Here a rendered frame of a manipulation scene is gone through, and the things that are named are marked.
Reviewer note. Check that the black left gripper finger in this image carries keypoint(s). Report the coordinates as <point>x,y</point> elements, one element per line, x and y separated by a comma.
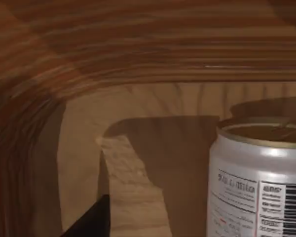
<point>96,222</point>

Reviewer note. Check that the silver and white can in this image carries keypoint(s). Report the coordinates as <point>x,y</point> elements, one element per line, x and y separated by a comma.
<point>256,187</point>

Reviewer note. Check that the wooden cupboard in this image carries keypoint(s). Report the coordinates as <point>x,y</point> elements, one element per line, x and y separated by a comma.
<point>128,74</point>

